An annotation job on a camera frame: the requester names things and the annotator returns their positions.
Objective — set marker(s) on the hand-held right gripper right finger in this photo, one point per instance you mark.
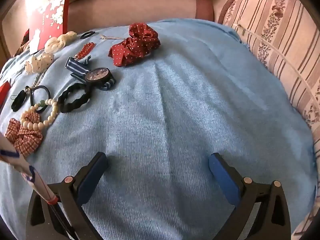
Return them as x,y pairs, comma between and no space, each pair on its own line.
222,180

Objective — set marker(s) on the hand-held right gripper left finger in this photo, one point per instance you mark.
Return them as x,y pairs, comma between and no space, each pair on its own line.
91,180

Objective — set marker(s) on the red checkered scrunchie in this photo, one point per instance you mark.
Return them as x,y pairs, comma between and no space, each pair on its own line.
25,140

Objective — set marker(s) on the white black-dotted scrunchie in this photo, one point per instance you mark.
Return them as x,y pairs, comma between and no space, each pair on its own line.
37,62

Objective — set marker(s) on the red bead hair clip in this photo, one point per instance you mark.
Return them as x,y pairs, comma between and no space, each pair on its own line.
85,50

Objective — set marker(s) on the red polka dot scrunchie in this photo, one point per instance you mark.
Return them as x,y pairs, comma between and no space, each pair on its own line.
135,45

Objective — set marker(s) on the silver hair pin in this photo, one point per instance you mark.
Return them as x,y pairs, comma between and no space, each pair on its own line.
110,38

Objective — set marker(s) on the blue blanket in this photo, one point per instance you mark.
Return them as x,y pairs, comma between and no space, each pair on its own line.
175,105

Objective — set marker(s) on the plain white scrunchie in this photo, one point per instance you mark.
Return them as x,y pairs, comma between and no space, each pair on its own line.
60,40

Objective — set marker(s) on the wide striped floral cushion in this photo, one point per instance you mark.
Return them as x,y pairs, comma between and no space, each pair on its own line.
287,42

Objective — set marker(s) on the red floral gift box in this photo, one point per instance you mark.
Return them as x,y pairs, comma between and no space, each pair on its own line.
50,12

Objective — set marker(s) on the pink sofa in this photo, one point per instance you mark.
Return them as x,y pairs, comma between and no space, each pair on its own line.
137,7

